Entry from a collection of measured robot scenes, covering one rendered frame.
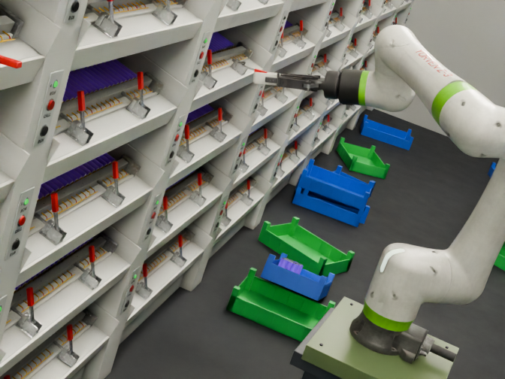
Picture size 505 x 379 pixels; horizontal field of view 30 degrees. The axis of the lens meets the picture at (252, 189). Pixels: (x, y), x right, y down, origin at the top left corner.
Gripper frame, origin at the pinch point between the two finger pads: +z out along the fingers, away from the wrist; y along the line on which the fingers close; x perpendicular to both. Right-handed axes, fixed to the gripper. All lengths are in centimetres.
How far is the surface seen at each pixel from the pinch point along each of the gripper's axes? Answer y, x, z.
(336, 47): 158, -9, 12
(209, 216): 18, -47, 20
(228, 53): 0.2, 5.6, 11.2
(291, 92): 88, -18, 14
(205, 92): -32.2, 0.1, 6.5
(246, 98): 18.0, -9.4, 10.8
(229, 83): -14.2, -0.1, 6.1
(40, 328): -94, -38, 17
